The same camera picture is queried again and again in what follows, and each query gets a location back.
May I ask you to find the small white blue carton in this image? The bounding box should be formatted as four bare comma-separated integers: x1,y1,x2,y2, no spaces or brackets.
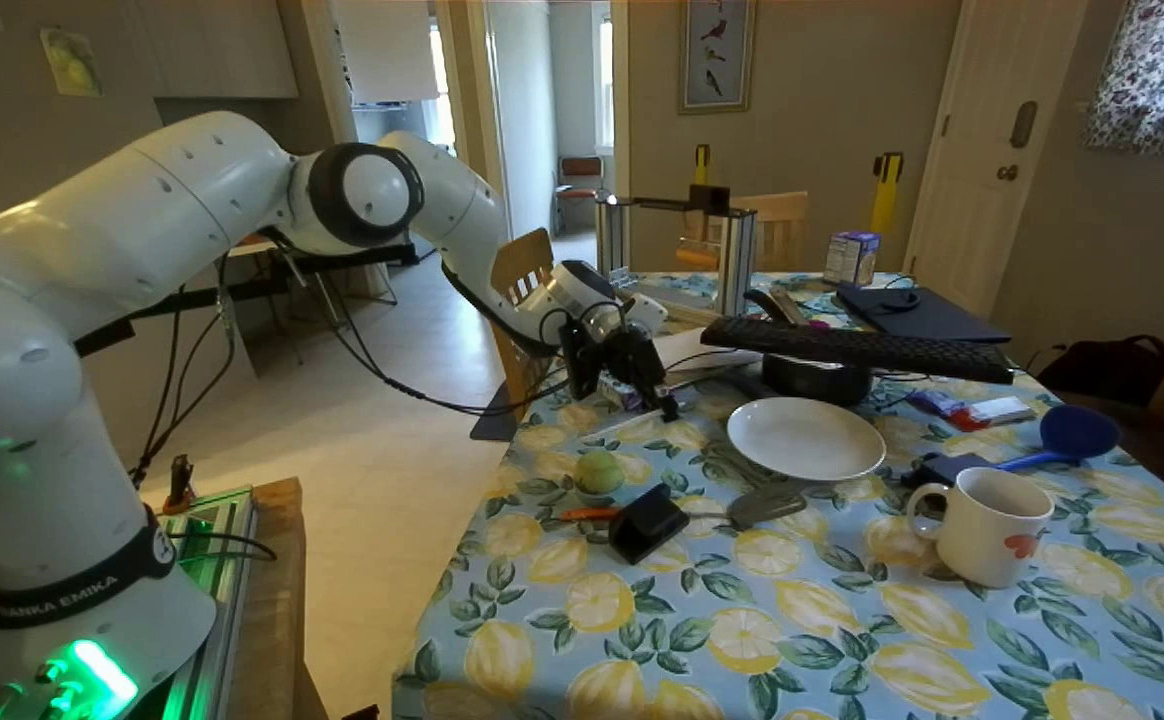
823,230,886,289

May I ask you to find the small orange tool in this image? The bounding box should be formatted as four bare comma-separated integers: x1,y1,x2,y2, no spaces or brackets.
556,502,619,527

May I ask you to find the white paper sheet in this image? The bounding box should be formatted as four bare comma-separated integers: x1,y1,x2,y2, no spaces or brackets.
654,323,751,392

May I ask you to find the lemon print tablecloth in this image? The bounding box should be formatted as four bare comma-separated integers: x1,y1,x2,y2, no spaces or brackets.
394,268,1164,720

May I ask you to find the blue plastic ladle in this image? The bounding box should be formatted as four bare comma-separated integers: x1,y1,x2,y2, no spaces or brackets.
1002,399,1123,479

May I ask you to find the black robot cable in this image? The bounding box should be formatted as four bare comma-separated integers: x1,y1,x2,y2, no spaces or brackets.
296,253,571,421

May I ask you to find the yellow green wall note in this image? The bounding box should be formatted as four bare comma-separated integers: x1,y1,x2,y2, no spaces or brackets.
35,26,105,101

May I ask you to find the white door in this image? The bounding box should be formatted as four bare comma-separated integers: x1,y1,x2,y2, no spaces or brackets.
899,0,1093,322

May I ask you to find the dark blue cloth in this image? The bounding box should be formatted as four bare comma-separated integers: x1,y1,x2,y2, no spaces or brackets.
896,447,1011,498

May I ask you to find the floral print curtain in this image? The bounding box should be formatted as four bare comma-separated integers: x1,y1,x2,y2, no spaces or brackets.
1087,0,1164,169

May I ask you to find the white floral mug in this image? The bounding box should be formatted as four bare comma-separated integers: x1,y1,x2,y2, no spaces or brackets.
905,466,1060,592

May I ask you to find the white round plate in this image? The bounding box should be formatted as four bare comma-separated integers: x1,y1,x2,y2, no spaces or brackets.
724,392,891,486

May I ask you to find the metal cylinder post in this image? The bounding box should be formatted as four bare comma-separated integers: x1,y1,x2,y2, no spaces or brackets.
597,192,631,282
717,206,761,322

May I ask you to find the aluminium rail frame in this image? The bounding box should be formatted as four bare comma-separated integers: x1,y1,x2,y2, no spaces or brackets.
138,489,262,720

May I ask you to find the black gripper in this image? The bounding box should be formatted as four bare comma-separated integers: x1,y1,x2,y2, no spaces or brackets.
556,315,679,423

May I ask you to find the black rectangular box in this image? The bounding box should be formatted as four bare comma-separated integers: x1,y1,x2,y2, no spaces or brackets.
604,479,696,563

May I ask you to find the cream vertical strip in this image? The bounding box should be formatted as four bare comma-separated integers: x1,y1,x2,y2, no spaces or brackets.
589,407,673,440

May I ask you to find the framed bird picture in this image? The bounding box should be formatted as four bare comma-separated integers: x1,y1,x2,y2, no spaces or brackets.
678,0,761,117

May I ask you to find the black crossbar with clamp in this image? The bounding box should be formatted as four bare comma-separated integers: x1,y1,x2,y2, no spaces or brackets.
624,179,738,221

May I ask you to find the blue white red packet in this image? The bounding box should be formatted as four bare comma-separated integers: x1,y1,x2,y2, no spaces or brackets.
905,383,1041,437

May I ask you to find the green tennis ball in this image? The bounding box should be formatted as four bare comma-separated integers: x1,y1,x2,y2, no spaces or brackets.
571,447,630,502

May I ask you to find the black bag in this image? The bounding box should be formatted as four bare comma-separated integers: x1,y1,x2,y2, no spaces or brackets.
1034,334,1164,407

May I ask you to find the metal slotted spatula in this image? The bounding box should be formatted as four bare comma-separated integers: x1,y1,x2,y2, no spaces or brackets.
688,479,812,532

